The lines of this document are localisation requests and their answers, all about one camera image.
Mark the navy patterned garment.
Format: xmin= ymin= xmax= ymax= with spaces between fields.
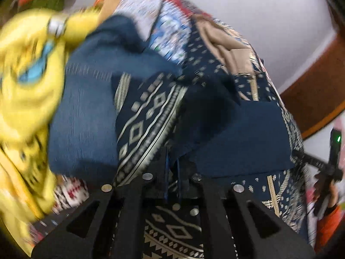
xmin=49 ymin=15 xmax=309 ymax=259

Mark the yellow cartoon blanket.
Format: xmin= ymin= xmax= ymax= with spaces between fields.
xmin=0 ymin=7 xmax=100 ymax=257

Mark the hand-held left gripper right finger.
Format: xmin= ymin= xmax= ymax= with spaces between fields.
xmin=175 ymin=159 xmax=316 ymax=259

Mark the tan orange cloth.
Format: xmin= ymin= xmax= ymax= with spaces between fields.
xmin=94 ymin=0 xmax=131 ymax=26

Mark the wooden wardrobe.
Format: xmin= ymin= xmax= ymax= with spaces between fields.
xmin=279 ymin=31 xmax=345 ymax=141

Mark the green cloth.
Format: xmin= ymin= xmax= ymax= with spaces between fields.
xmin=28 ymin=0 xmax=72 ymax=15

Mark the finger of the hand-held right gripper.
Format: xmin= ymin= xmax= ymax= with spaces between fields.
xmin=292 ymin=150 xmax=328 ymax=171

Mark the person's right hand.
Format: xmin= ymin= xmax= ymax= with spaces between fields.
xmin=327 ymin=183 xmax=339 ymax=209

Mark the patchwork bed sheet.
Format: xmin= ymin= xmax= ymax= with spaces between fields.
xmin=32 ymin=0 xmax=216 ymax=235

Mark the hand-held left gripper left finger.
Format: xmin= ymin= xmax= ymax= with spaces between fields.
xmin=31 ymin=147 xmax=171 ymax=259

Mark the beige cloth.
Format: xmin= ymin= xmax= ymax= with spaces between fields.
xmin=193 ymin=15 xmax=260 ymax=101

